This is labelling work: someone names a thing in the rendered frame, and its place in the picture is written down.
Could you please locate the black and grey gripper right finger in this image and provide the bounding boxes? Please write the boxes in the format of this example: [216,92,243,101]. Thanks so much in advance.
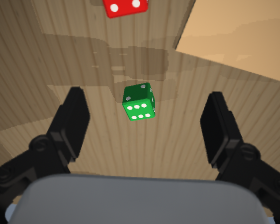
[200,91,280,224]

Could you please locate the tan square mat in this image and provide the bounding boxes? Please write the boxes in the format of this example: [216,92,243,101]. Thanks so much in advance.
[175,0,280,81]

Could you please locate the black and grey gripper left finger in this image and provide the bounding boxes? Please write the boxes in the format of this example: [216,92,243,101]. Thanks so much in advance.
[0,87,90,224]

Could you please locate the green die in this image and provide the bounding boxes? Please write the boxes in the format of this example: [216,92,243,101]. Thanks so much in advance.
[122,83,155,121]

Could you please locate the red die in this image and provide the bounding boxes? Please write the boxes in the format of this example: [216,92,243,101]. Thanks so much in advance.
[102,0,148,18]

